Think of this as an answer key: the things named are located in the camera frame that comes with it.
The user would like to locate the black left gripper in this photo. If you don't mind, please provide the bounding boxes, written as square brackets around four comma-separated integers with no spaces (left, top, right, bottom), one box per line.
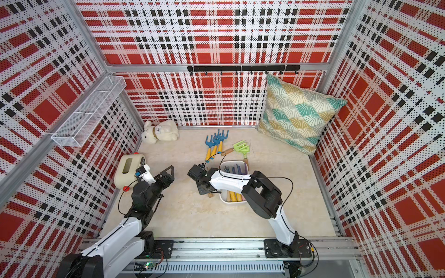
[147,166,174,209]

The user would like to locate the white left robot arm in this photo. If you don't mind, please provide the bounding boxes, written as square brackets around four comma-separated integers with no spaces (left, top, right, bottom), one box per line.
[56,165,175,278]

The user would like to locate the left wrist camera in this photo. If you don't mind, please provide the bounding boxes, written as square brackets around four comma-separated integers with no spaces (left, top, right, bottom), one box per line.
[135,164,155,184]

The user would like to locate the teal yellow patterned pillow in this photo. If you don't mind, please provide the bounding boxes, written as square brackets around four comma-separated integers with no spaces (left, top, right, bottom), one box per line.
[257,74,347,155]

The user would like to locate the white plastic storage box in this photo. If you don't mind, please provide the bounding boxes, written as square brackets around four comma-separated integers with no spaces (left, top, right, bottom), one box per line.
[218,159,250,205]

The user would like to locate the black wall hook rail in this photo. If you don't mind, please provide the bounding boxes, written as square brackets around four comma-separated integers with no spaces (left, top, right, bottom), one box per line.
[187,65,301,75]

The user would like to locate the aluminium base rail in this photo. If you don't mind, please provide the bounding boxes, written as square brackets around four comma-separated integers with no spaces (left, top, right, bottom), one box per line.
[119,237,366,278]

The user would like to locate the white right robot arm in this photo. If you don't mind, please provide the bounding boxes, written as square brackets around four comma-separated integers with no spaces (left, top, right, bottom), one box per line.
[188,164,299,249]

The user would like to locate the white plush dog toy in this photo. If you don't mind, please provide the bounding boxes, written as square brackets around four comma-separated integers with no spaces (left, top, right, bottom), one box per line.
[141,119,180,144]

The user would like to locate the white wire wall basket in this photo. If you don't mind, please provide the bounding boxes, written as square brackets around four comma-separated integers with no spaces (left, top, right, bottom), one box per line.
[51,75,126,147]

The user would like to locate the cream toy radio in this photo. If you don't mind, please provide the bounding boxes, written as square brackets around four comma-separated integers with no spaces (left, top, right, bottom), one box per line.
[114,153,146,190]

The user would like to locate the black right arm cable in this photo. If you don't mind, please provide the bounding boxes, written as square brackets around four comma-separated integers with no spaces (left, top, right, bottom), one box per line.
[204,151,320,270]

